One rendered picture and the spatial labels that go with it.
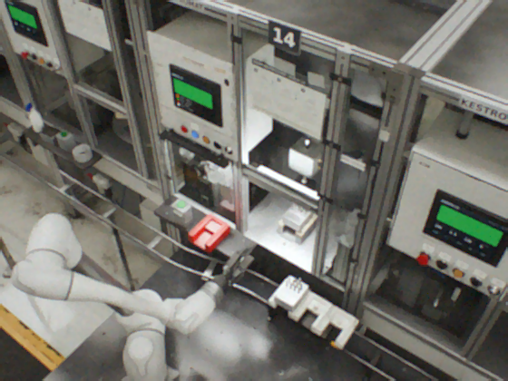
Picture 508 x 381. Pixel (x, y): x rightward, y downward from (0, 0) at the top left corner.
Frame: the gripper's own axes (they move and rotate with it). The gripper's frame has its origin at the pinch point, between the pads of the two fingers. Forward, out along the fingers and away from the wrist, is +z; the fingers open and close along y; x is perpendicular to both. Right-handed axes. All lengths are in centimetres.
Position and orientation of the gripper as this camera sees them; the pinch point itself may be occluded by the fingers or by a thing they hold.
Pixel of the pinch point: (247, 254)
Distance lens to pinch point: 217.2
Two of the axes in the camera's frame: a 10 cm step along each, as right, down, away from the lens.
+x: -8.1, -4.2, 4.1
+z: 5.8, -5.8, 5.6
